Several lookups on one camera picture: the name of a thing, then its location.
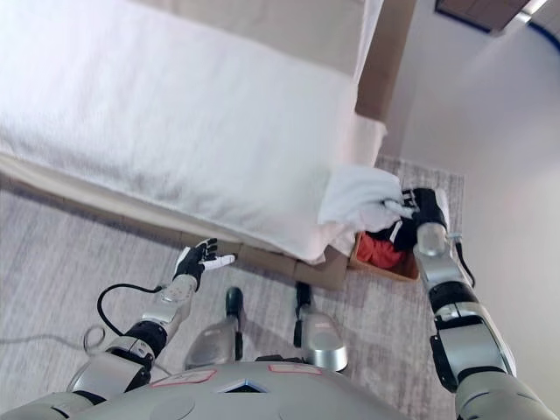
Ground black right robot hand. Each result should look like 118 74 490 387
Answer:
381 187 450 233

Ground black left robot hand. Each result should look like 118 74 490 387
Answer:
172 238 237 284

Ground white towel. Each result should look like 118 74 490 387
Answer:
318 164 415 227

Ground brown cardboard box basket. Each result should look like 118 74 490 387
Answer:
347 231 421 281

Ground bed with white duvet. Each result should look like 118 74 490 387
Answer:
0 0 417 292
0 0 389 266

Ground black garment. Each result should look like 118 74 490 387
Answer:
365 216 419 253

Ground orange garment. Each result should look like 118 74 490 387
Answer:
356 234 406 268

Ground silver left robot leg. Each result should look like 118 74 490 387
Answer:
183 286 246 371

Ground silver robot leg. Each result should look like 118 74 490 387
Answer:
183 286 246 371
291 282 349 373

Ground grey patterned rug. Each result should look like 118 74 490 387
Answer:
0 157 465 420

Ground grey robot torso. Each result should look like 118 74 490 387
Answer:
0 360 460 420

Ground silver right robot leg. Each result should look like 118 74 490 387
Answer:
291 282 349 373

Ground brown wooden nightstand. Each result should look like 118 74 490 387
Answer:
435 0 542 34

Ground black curved floor track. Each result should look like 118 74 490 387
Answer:
527 19 560 53

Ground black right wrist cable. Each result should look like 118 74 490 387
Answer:
448 234 476 290

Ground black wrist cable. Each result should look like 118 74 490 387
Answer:
96 283 165 340
448 234 476 290

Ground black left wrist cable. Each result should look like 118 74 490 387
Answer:
96 283 165 340

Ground thin grey floor cable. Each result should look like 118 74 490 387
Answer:
0 325 176 377

